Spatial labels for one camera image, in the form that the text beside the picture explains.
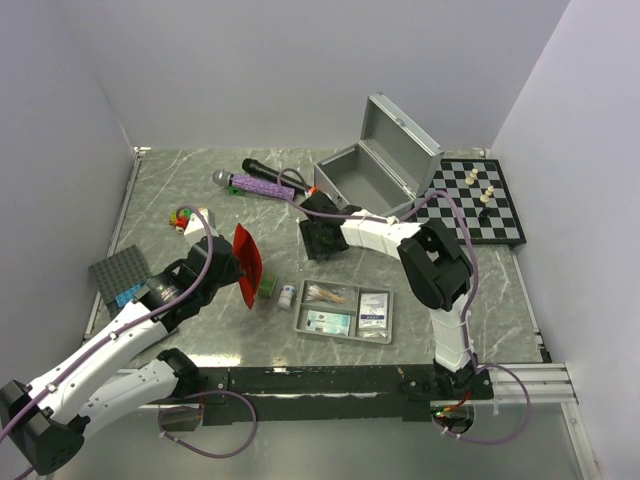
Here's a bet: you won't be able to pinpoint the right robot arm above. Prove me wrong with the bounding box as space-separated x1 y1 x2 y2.
297 191 477 400

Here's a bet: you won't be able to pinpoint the chess board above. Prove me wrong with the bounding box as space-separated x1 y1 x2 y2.
427 158 526 247

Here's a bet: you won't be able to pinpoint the white blue instruction packet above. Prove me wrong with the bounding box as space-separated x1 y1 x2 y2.
356 292 390 341

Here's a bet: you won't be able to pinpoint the black chess piece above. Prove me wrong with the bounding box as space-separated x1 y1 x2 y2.
479 207 491 222

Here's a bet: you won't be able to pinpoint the blue toy brick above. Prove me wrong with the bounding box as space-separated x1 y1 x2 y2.
115 284 143 307

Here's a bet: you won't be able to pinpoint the grey plastic divided tray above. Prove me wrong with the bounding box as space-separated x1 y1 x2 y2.
293 279 394 345

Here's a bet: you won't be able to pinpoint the cotton swabs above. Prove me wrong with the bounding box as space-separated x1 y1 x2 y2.
305 284 346 304

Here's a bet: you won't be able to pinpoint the grey brick baseplate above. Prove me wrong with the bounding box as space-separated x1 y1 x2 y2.
84 245 151 341

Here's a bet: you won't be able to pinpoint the grey metal storage box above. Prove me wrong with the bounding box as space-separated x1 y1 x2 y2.
313 93 443 217

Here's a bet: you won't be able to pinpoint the red first aid pouch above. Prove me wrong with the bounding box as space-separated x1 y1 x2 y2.
232 223 263 309

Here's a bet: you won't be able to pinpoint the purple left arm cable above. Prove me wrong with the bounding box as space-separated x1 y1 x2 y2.
0 202 259 480

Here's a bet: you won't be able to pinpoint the green medicine box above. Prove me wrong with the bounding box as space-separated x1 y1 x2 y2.
258 273 278 298

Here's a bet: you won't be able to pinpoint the aluminium frame rail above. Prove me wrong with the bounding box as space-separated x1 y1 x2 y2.
490 363 578 404

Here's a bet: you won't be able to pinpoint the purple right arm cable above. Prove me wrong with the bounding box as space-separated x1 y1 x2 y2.
276 167 531 444

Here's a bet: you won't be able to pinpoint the cream chess pawn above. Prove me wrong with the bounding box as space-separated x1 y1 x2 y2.
480 185 494 206

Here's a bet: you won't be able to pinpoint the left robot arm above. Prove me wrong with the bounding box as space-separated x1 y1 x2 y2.
1 218 251 475

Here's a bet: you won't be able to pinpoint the black microphone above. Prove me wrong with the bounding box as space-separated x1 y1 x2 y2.
242 158 311 194

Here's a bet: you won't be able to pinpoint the toy brick car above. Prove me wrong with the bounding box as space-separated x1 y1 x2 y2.
169 209 192 233

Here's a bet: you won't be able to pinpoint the purple glitter microphone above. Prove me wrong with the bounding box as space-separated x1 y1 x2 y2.
212 170 296 201

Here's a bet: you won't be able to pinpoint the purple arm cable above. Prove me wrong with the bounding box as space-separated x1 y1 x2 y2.
276 167 531 444
0 202 259 480

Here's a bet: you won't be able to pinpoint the black mounting base rail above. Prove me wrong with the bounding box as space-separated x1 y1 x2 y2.
137 364 494 427

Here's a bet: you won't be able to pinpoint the light blue gauze packet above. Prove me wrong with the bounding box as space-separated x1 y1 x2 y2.
305 310 351 336

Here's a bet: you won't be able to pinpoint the cream chess piece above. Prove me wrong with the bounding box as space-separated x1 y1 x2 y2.
465 169 479 186

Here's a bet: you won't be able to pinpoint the green toy brick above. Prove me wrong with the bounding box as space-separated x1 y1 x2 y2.
228 186 245 196

